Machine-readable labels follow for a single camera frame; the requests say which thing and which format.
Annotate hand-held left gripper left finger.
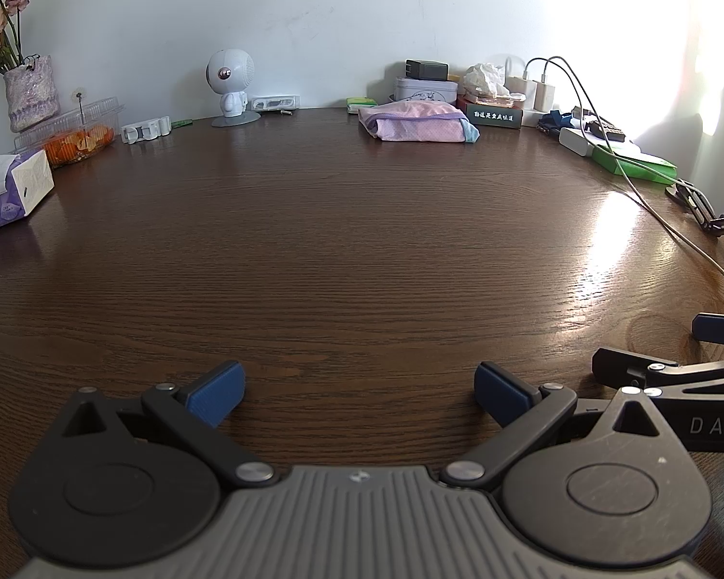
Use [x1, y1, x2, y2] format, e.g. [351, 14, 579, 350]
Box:
[48, 360, 278, 489]

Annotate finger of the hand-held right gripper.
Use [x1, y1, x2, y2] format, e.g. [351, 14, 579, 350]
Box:
[591, 346, 724, 399]
[692, 312, 724, 347]

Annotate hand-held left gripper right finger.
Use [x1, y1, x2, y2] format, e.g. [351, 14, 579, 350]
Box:
[440, 360, 677, 489]

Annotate pink and blue mesh garment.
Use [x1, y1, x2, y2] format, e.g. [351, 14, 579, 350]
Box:
[358, 100, 480, 144]

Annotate flat green box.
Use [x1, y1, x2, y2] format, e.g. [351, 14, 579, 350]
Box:
[591, 145, 680, 185]

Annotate black battery device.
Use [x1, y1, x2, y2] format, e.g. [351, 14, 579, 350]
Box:
[570, 105, 628, 144]

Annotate flat white box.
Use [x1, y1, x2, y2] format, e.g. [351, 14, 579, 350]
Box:
[558, 126, 598, 158]

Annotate small blue item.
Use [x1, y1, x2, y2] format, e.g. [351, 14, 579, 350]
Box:
[537, 110, 574, 134]

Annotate white power strip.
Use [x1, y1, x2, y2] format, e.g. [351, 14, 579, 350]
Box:
[522, 107, 565, 129]

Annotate white plastic clip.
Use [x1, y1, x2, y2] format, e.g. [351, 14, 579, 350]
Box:
[121, 116, 173, 144]

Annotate dark green box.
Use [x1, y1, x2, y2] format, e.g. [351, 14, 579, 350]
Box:
[457, 102, 525, 129]

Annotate purple tissue box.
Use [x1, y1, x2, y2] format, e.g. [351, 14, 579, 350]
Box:
[0, 148, 56, 239]

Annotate clear container with orange fruit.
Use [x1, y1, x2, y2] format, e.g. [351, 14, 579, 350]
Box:
[13, 95, 126, 168]

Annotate orange snack packet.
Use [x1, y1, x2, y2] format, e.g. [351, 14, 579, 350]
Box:
[460, 92, 526, 110]

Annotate white rectangular device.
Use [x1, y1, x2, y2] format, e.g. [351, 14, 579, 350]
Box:
[250, 95, 301, 114]

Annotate white printed tin box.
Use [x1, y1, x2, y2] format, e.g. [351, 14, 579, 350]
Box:
[394, 76, 459, 106]

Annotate crumpled white tissue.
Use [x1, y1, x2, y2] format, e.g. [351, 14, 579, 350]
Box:
[461, 62, 511, 99]

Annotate white robot-shaped figure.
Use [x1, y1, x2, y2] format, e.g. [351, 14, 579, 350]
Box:
[207, 48, 262, 129]

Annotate black charger block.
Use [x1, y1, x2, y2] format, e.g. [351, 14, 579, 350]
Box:
[404, 59, 449, 81]

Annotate long white cable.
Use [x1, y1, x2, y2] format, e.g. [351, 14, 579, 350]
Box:
[522, 55, 724, 305]

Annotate grey cable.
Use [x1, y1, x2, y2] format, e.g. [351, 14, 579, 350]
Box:
[543, 55, 680, 185]

